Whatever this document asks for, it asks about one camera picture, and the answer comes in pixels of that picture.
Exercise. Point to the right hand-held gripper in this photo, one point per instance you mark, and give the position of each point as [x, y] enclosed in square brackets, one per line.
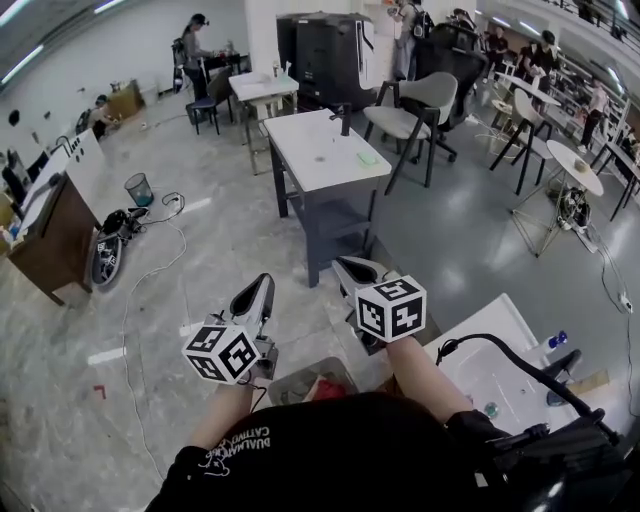
[390, 310]

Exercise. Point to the beige chair with black legs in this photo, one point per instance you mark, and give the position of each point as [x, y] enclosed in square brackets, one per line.
[522, 107]

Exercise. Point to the person's right forearm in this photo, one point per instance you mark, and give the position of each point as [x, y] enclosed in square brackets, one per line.
[420, 380]

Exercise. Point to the white sink stand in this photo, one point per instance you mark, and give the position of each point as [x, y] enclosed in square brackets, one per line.
[260, 85]

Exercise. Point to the clear plastic container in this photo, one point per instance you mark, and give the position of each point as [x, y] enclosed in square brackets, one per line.
[290, 385]

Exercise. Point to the blue cup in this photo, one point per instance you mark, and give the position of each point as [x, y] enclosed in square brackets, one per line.
[556, 398]

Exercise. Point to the black faucet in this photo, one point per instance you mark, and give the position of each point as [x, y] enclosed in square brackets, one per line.
[565, 361]
[345, 120]

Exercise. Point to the white bottle with blue cap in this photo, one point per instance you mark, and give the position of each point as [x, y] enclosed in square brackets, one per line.
[547, 344]

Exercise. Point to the teal sink drain plug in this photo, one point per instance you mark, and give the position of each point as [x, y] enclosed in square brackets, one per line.
[491, 409]

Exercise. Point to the brown vanity with white top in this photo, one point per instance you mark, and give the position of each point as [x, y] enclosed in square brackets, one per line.
[55, 240]

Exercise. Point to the person's left forearm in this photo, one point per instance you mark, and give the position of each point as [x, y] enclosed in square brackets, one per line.
[220, 415]

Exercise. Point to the grey vanity with white top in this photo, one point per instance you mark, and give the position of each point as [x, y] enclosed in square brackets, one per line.
[320, 150]

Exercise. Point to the dark red cloth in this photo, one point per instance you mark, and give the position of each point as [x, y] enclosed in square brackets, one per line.
[330, 390]

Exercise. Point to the black office chair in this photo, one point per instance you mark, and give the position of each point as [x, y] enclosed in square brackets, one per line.
[455, 50]

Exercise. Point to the white power strip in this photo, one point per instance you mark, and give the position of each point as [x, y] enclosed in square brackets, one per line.
[626, 302]

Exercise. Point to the tall black machine cabinet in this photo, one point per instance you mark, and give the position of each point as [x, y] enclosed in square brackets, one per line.
[325, 55]

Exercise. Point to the person's black printed shirt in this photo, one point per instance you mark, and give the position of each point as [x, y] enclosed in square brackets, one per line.
[325, 460]

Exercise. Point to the dark chair with blue seat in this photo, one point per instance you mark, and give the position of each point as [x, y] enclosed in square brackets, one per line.
[210, 107]

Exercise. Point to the black and white gear pile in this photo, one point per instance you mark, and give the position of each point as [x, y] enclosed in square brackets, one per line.
[575, 210]

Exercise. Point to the grey chair with black legs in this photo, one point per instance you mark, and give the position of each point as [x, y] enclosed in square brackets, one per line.
[430, 90]

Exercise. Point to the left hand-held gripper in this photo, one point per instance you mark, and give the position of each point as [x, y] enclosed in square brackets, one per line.
[220, 355]

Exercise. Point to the grey backpack rig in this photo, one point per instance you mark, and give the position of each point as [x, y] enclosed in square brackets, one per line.
[105, 260]

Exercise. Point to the black backpack unit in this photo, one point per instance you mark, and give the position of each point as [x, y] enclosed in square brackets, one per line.
[560, 465]

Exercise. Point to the pale green soap bar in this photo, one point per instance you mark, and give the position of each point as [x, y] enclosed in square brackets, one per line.
[367, 158]

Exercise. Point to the round white table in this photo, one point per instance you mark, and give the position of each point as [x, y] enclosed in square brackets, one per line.
[575, 165]

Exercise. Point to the white sink basin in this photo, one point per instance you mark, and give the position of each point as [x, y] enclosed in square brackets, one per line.
[480, 320]

